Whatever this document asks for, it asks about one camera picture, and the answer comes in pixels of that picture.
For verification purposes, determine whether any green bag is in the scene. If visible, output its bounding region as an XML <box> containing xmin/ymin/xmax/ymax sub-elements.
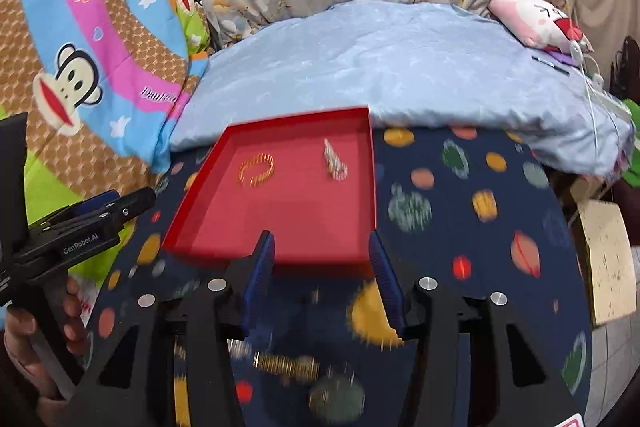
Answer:
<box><xmin>621</xmin><ymin>98</ymin><xmax>640</xmax><ymax>188</ymax></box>

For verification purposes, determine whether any white pearl necklace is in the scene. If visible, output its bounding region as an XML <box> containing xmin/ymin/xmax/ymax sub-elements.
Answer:
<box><xmin>322</xmin><ymin>137</ymin><xmax>350</xmax><ymax>182</ymax></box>

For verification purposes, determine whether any light blue quilt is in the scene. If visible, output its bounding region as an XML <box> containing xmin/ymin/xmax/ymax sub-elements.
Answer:
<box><xmin>169</xmin><ymin>0</ymin><xmax>636</xmax><ymax>176</ymax></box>

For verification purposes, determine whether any navy planet print bedsheet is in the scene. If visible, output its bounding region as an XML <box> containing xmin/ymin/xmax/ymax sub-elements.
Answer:
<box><xmin>89</xmin><ymin>128</ymin><xmax>592</xmax><ymax>426</ymax></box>

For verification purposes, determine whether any colourful monkey print blanket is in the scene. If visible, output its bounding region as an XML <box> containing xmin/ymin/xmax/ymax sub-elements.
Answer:
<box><xmin>0</xmin><ymin>0</ymin><xmax>212</xmax><ymax>287</ymax></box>

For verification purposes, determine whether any gold watch band bracelet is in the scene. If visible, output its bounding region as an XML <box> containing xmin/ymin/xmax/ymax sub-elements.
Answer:
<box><xmin>252</xmin><ymin>351</ymin><xmax>321</xmax><ymax>383</ymax></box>

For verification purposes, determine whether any person left hand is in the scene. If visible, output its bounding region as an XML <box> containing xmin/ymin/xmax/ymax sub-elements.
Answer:
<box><xmin>1</xmin><ymin>305</ymin><xmax>67</xmax><ymax>426</ymax></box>

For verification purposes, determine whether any red jewelry tray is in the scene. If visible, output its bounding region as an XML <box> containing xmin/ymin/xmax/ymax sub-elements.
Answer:
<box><xmin>163</xmin><ymin>107</ymin><xmax>376</xmax><ymax>279</ymax></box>

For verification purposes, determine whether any silver chain necklace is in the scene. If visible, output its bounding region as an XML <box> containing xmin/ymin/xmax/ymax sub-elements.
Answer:
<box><xmin>226</xmin><ymin>338</ymin><xmax>256</xmax><ymax>362</ymax></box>

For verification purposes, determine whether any gold chain bracelet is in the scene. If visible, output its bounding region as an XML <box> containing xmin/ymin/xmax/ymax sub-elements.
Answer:
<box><xmin>237</xmin><ymin>152</ymin><xmax>277</xmax><ymax>188</ymax></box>

